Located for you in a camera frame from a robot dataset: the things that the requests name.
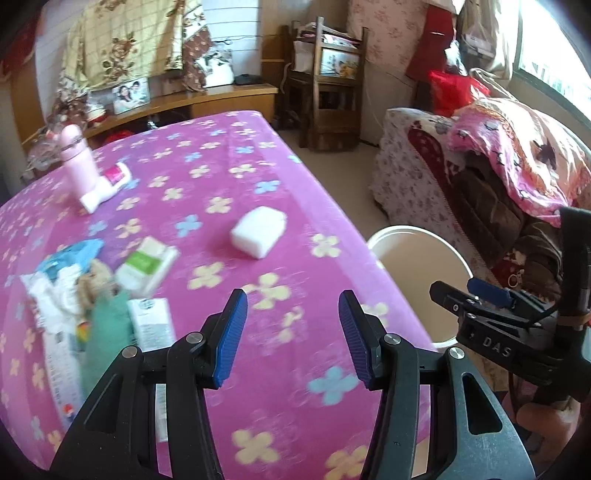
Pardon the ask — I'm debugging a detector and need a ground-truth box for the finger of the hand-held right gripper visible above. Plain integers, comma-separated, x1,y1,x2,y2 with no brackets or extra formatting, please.
429,280,557,321
466,277,513,308

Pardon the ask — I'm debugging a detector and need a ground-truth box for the wooden cabinet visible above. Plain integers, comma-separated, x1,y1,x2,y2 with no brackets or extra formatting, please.
18,83,280,153

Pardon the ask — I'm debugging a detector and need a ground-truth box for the red garment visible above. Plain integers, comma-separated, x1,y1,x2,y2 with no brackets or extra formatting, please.
406,0,463,80

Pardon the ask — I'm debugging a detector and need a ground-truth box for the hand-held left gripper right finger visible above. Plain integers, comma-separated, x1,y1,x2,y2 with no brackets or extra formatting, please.
338,291,536,480

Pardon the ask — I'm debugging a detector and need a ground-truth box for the blue plastic bag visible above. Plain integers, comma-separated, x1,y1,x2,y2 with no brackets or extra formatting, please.
37,239,105,280

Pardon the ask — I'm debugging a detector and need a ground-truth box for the brown floral cloth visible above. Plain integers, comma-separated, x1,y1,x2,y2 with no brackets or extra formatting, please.
181,23,235,92

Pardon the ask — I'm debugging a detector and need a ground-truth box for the pink floral curtain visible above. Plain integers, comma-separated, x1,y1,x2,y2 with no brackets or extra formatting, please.
346,0,435,77

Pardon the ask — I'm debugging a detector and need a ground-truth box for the clear plastic wrapped ornament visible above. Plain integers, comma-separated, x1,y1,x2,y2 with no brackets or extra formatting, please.
27,133,62,172

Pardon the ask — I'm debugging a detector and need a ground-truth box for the brown coat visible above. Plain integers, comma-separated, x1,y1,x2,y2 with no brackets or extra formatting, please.
462,157,566,289

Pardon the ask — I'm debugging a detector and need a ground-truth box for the white printed bag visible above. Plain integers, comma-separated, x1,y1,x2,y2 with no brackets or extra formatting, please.
44,323,93,428

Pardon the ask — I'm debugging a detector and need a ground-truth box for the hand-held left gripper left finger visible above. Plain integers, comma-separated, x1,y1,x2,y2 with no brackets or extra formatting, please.
48,288,250,480

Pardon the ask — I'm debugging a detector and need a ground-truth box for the sofa with floral cover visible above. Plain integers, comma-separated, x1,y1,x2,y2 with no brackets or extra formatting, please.
369,107,591,296

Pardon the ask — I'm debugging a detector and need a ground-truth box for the window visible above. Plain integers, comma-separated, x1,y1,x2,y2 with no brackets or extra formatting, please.
517,0,591,95

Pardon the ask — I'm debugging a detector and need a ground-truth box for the white tube with pink label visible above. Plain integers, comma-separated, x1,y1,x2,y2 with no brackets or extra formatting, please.
79,162,134,214

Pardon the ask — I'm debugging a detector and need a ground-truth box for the green cloth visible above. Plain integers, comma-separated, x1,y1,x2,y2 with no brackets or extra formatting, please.
81,288,136,402

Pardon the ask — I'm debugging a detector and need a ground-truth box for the pink flowered blanket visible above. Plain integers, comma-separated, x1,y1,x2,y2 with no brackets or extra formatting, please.
0,110,439,472

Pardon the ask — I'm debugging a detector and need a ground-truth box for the yellow floral cloth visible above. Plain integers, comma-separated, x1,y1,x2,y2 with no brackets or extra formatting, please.
60,0,204,92

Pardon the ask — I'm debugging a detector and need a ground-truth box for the white bucket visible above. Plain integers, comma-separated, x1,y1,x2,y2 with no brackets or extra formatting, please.
367,224,472,350

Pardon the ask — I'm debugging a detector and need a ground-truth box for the pink bottle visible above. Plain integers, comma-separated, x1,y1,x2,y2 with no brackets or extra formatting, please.
60,124,100,195

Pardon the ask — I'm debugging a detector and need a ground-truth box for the photo frame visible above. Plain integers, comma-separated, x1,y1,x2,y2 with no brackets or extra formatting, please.
112,78,151,115

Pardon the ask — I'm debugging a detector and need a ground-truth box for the pink quilt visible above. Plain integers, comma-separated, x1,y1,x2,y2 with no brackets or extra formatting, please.
445,97,591,228

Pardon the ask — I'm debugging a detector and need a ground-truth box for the wooden chair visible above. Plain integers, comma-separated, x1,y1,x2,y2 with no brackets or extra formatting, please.
281,16,370,153

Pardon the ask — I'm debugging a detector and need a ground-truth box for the plain white tissue pack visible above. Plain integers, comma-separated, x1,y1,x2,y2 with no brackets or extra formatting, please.
230,206,287,259

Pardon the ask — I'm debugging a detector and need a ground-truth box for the white tissue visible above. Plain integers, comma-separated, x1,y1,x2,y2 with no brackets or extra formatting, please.
21,268,88,329

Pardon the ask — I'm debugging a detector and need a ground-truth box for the person's right hand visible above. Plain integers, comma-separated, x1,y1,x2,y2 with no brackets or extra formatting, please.
515,401,580,455

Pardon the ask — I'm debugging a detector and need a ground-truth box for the small white carton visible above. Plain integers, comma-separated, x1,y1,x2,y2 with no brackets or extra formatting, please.
127,298,177,352

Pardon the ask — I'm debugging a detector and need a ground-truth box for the white picture board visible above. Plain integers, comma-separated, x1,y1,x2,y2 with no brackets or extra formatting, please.
203,62,234,88

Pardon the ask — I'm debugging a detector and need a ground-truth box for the green and white tissue pack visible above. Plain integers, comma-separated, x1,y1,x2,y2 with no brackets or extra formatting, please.
115,236,180,296

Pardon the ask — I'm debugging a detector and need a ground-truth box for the red bag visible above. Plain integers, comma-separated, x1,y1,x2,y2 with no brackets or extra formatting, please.
427,69,491,117

